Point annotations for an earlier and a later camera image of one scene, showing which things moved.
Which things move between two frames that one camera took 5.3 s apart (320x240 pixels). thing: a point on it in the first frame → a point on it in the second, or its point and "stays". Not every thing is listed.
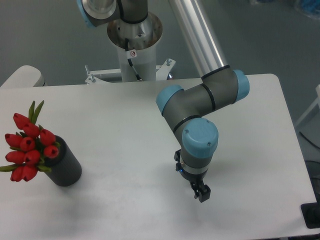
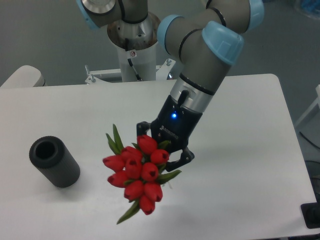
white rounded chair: (25, 76) stays
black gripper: (194, 178) → (175, 123)
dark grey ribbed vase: (65, 169) stays
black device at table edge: (311, 213) stays
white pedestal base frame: (162, 72) stays
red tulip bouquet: (30, 146) → (140, 169)
